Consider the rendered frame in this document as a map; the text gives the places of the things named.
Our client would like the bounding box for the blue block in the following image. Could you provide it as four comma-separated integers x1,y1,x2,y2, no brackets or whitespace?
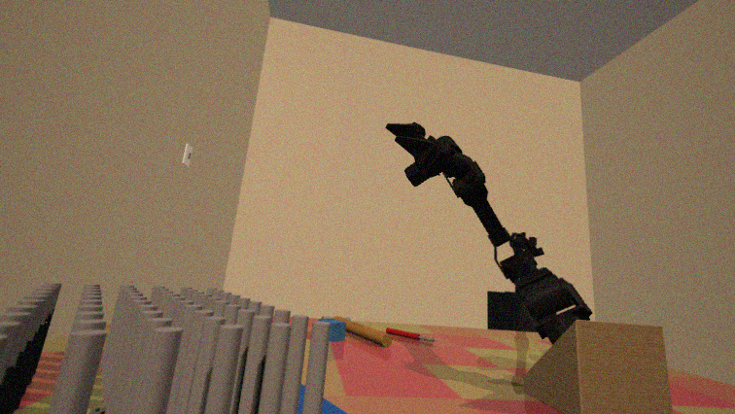
318,319,346,341

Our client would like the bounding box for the red-handled screwdriver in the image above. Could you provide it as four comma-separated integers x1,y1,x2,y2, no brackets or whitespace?
386,328,437,342

